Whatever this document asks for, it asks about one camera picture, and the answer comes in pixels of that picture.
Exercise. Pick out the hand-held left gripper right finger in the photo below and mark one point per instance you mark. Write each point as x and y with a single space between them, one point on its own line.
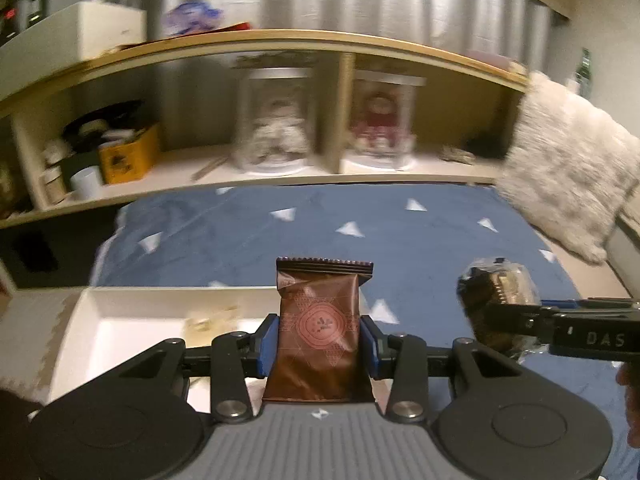
372 347

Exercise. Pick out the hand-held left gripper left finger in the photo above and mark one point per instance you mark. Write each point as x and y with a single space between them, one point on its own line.
266 347

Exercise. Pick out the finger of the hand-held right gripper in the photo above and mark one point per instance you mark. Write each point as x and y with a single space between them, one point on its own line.
515 317
590 303

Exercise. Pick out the clear-wrapped dark cake packet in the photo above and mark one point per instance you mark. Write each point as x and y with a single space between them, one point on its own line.
497 305

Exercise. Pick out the brown snack packet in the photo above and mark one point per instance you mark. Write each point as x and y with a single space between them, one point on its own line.
317 332

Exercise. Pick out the white cardboard box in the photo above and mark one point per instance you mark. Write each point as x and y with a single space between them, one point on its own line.
165 330

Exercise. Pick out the person's right hand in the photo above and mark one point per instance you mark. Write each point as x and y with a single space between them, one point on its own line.
631 400

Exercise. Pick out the blue quilt with white triangles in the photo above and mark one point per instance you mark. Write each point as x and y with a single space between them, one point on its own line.
350 240

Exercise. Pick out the fluffy beige pillow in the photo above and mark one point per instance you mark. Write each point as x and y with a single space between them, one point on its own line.
565 170

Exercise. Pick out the dried flower bundle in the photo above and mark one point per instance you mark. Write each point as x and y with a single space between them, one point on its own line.
457 154

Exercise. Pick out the wooden sticks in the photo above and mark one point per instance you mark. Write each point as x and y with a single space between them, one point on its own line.
210 166

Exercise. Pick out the glass dome with red doll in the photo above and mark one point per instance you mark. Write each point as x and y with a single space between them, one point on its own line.
380 120

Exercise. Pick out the glass dome with white doll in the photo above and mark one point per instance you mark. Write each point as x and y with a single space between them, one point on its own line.
275 120

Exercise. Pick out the green glass bottle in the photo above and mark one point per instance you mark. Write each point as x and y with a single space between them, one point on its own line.
582 72

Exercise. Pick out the yellow box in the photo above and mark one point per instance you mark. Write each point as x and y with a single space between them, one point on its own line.
127 160

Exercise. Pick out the wooden shelf unit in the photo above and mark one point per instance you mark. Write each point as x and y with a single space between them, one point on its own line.
280 110

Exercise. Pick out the white cup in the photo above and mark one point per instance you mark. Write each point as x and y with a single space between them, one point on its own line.
87 182

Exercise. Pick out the blue and purple bag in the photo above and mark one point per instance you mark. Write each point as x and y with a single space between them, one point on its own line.
192 15

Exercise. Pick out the white storage box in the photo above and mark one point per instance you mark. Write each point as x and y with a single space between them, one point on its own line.
70 35

